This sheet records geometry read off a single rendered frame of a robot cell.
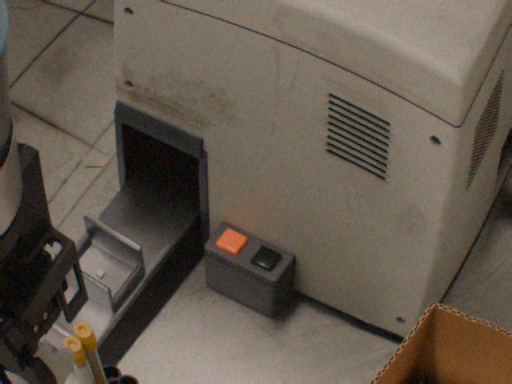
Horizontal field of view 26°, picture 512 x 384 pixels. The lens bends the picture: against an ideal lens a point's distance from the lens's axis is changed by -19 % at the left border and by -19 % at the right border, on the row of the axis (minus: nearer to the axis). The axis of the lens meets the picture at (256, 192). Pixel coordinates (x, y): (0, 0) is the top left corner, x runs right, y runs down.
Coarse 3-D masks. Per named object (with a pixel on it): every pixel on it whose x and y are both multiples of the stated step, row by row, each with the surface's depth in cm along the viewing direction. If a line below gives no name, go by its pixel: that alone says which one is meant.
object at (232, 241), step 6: (228, 228) 93; (228, 234) 92; (234, 234) 92; (222, 240) 92; (228, 240) 92; (234, 240) 92; (240, 240) 92; (222, 246) 92; (228, 246) 92; (234, 246) 92; (240, 246) 92; (234, 252) 92
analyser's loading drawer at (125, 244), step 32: (160, 160) 99; (128, 192) 96; (160, 192) 97; (192, 192) 97; (96, 224) 91; (128, 224) 95; (160, 224) 95; (192, 224) 95; (96, 256) 93; (128, 256) 91; (160, 256) 93; (96, 288) 88; (128, 288) 90; (64, 320) 88; (96, 320) 89
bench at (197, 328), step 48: (96, 192) 102; (480, 240) 98; (192, 288) 96; (480, 288) 95; (144, 336) 93; (192, 336) 93; (240, 336) 93; (288, 336) 93; (336, 336) 93; (384, 336) 93
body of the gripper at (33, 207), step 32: (32, 160) 55; (32, 192) 56; (32, 224) 57; (0, 256) 52; (32, 256) 58; (64, 256) 58; (0, 288) 57; (32, 288) 57; (64, 288) 62; (0, 320) 55; (32, 320) 57; (0, 352) 57; (32, 352) 58
